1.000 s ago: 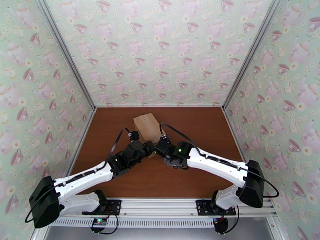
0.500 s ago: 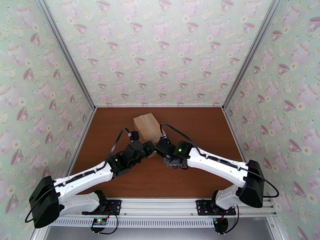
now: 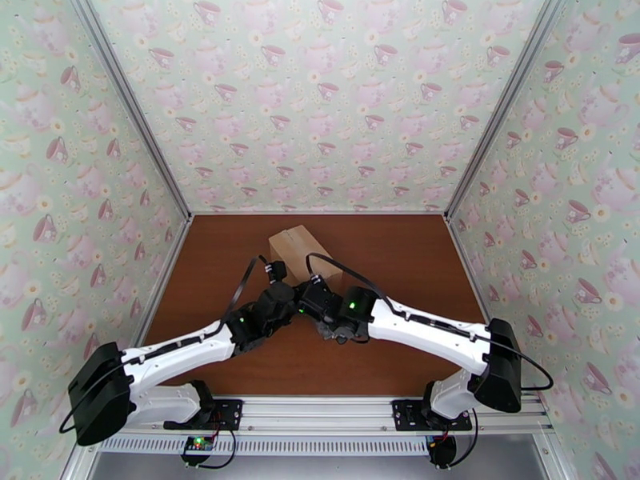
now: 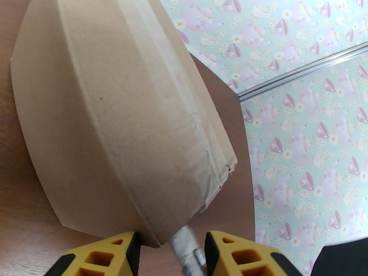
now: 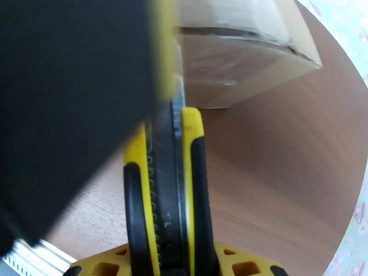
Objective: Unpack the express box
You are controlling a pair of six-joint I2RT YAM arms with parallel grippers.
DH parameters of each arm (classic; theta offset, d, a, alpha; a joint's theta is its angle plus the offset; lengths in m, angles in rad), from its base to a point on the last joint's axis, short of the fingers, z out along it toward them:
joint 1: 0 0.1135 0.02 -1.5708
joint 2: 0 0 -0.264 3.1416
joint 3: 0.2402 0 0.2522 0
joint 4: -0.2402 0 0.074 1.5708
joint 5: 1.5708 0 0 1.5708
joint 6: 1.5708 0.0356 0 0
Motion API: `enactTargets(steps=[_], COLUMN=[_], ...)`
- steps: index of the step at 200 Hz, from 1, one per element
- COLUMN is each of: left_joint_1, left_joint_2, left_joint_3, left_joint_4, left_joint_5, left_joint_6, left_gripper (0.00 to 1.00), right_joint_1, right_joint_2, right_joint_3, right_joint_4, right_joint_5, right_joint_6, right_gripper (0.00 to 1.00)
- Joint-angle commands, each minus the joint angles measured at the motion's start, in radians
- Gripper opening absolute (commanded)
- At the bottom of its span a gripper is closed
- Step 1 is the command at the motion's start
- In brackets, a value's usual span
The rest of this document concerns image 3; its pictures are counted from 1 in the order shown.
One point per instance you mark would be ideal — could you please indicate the aluminium frame rail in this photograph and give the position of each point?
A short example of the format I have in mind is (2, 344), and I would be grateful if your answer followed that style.
(310, 411)

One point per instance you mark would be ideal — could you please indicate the small controller circuit board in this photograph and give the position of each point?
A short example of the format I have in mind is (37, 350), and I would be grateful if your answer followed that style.
(442, 451)
(197, 443)

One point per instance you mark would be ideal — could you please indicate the aluminium corner post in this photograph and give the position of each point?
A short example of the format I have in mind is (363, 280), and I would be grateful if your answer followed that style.
(133, 106)
(504, 106)

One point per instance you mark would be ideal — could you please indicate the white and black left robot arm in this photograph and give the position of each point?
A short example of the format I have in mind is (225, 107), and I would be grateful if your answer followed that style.
(175, 353)

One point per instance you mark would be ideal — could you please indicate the aluminium side rail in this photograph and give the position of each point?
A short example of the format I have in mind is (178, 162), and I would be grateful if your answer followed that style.
(170, 253)
(462, 253)

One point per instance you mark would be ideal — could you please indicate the thin aluminium wall strip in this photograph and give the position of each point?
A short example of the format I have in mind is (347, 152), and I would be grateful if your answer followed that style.
(425, 212)

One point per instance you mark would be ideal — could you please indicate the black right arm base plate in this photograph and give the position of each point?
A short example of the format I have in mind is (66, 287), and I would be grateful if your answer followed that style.
(405, 413)

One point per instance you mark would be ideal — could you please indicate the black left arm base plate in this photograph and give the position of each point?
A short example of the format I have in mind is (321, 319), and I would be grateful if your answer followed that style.
(232, 413)

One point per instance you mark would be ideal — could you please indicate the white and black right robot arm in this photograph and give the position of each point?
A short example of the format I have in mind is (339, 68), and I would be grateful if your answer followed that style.
(430, 333)

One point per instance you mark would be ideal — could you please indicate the brown cardboard express box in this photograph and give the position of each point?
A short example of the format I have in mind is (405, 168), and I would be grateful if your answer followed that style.
(300, 248)

